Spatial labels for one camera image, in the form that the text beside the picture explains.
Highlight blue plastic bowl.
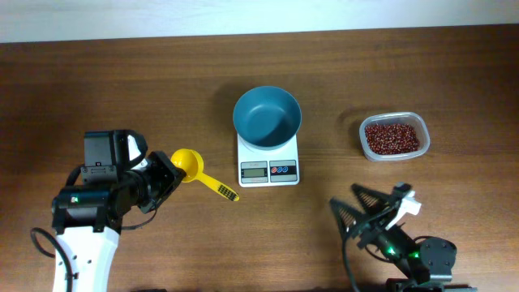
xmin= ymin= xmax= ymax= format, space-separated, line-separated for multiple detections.
xmin=233 ymin=86 xmax=302 ymax=149

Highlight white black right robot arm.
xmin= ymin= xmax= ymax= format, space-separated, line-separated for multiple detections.
xmin=329 ymin=182 xmax=477 ymax=292

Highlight red adzuki beans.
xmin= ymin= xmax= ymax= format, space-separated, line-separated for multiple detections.
xmin=364 ymin=124 xmax=420 ymax=155

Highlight yellow plastic measuring scoop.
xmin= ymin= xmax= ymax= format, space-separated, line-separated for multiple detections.
xmin=171 ymin=148 xmax=240 ymax=202

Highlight clear plastic food container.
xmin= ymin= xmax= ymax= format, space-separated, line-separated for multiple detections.
xmin=358 ymin=112 xmax=431 ymax=162

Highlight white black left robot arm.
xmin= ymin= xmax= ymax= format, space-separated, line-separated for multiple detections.
xmin=52 ymin=130 xmax=186 ymax=291

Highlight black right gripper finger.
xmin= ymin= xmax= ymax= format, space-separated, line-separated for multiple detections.
xmin=351 ymin=183 xmax=396 ymax=215
xmin=329 ymin=198 xmax=365 ymax=235

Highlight white digital kitchen scale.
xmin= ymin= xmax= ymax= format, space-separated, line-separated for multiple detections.
xmin=238 ymin=135 xmax=300 ymax=188

